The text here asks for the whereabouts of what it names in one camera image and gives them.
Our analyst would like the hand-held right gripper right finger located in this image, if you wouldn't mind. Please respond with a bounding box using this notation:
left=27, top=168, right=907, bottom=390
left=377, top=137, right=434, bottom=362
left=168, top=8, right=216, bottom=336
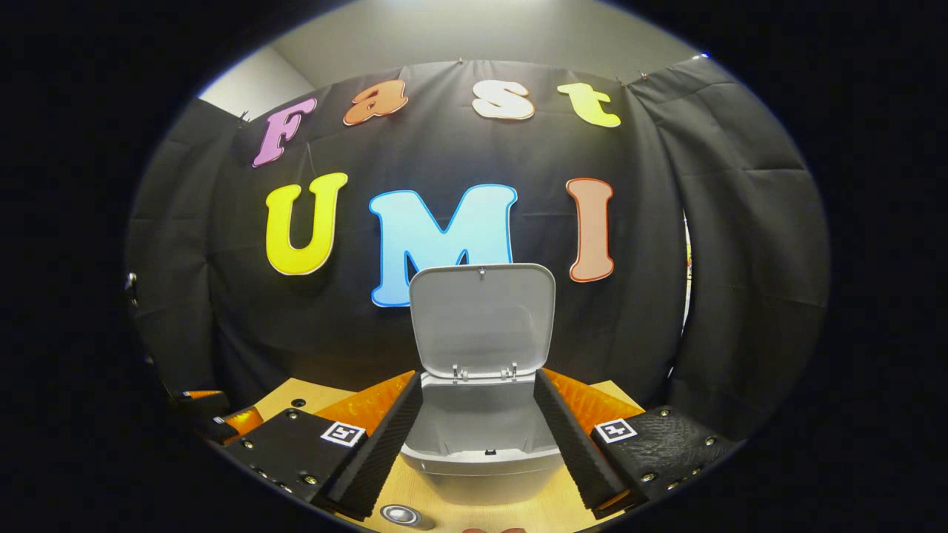
left=533, top=368, right=741, bottom=519

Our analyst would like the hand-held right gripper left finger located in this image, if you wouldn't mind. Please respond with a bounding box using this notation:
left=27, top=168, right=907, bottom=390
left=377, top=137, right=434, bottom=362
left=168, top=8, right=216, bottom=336
left=222, top=372, right=424, bottom=520

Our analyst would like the silver pop can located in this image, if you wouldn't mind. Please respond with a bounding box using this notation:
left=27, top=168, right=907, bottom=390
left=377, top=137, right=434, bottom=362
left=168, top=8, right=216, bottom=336
left=380, top=503, right=438, bottom=531

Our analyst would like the white desktop garbage bin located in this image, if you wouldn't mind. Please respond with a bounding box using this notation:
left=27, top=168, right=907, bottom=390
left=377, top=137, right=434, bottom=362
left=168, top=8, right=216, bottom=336
left=400, top=264, right=565, bottom=506

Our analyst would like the wooden desktop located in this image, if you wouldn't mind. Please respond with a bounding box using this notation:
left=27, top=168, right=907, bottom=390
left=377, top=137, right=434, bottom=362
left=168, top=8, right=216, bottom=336
left=252, top=378, right=645, bottom=533

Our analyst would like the black backdrop cloth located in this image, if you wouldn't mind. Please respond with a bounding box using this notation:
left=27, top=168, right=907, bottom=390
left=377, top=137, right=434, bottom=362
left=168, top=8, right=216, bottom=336
left=124, top=58, right=832, bottom=445

